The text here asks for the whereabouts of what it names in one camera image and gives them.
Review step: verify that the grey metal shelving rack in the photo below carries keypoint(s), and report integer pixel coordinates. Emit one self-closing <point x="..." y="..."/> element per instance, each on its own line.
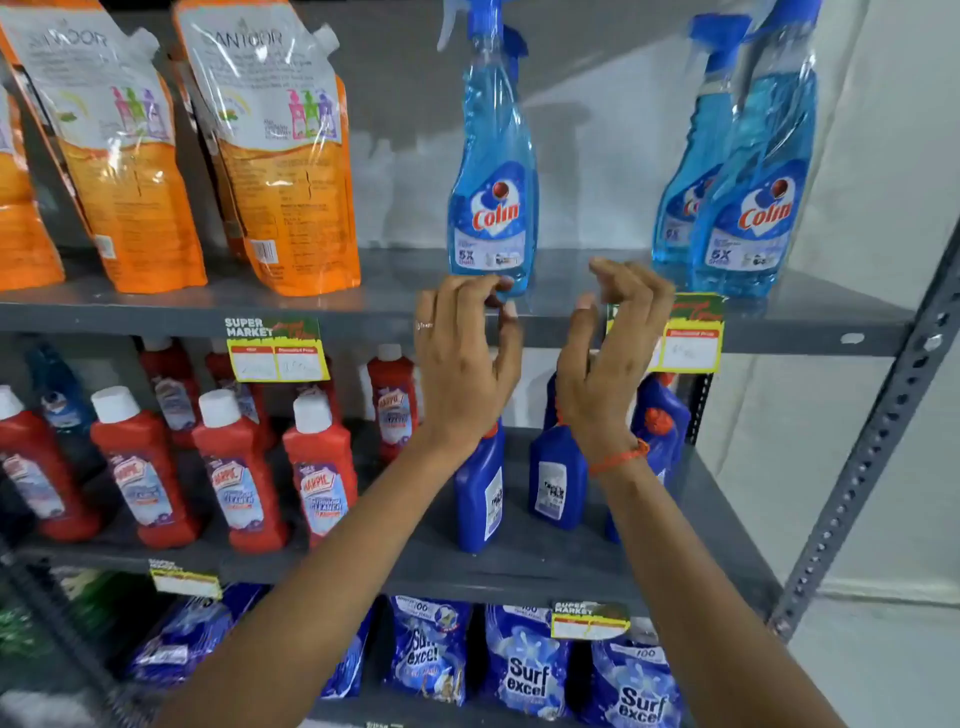
<point x="585" y="315"/>

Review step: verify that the blue glass cleaner spray bottle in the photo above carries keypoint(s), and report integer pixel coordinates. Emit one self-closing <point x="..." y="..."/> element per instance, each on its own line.
<point x="514" y="49"/>
<point x="491" y="172"/>
<point x="694" y="172"/>
<point x="761" y="187"/>

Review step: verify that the dark blue cleaner bottle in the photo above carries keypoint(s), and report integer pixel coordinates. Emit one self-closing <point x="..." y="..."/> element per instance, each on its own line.
<point x="559" y="480"/>
<point x="480" y="495"/>
<point x="664" y="427"/>

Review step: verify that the orange refill pouch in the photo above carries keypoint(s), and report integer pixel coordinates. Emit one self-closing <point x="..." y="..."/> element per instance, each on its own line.
<point x="19" y="217"/>
<point x="277" y="165"/>
<point x="112" y="150"/>

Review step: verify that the person's left forearm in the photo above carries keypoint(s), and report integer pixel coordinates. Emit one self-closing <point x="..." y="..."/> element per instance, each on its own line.
<point x="330" y="592"/>

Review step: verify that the person's right forearm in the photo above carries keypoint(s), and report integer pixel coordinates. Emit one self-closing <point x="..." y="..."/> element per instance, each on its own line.
<point x="690" y="600"/>

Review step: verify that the orange wrist thread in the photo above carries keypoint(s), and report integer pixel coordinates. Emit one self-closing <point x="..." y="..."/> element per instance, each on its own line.
<point x="619" y="459"/>

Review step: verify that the person's left hand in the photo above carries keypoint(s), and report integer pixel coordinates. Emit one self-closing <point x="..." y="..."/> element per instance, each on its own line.
<point x="461" y="375"/>

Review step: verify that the person's right hand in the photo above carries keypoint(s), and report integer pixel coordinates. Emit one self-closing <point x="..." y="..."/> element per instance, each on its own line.
<point x="604" y="382"/>

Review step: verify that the person's right thumb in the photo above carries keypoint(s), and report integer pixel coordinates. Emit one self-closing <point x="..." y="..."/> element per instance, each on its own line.
<point x="571" y="337"/>

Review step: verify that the green packets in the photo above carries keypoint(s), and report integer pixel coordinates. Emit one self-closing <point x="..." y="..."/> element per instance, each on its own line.
<point x="67" y="611"/>

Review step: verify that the blue cleaner bottle white cap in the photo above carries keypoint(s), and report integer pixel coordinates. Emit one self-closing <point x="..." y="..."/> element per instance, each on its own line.
<point x="60" y="397"/>

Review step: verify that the blue detergent packet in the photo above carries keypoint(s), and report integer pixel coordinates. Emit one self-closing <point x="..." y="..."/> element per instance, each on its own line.
<point x="529" y="667"/>
<point x="429" y="649"/>
<point x="351" y="664"/>
<point x="187" y="637"/>
<point x="637" y="686"/>

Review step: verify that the yellow green price tag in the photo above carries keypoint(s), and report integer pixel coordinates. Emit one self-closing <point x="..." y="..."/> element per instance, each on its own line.
<point x="185" y="580"/>
<point x="694" y="337"/>
<point x="276" y="352"/>
<point x="589" y="621"/>

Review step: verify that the group of red cleaner bottles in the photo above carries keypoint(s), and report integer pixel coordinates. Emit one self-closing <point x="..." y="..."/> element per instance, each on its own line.
<point x="240" y="480"/>

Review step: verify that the person's left thumb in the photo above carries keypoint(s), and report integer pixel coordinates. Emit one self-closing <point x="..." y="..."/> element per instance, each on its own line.
<point x="511" y="337"/>

